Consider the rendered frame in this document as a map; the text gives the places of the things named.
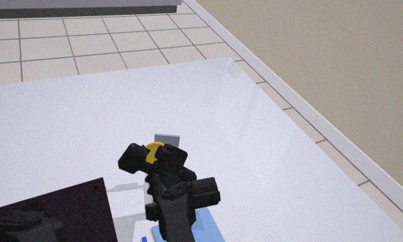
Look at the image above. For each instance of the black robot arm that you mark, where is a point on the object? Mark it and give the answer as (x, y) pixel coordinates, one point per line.
(173, 207)

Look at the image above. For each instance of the grey dish rack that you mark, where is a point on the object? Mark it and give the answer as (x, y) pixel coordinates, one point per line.
(167, 139)

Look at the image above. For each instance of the light blue flat mat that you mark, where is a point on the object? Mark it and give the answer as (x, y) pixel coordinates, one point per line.
(204, 229)

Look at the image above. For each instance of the yellow plate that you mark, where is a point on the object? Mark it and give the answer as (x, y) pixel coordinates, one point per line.
(153, 147)

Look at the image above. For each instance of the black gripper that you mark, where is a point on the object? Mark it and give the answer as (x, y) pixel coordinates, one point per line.
(134, 159)

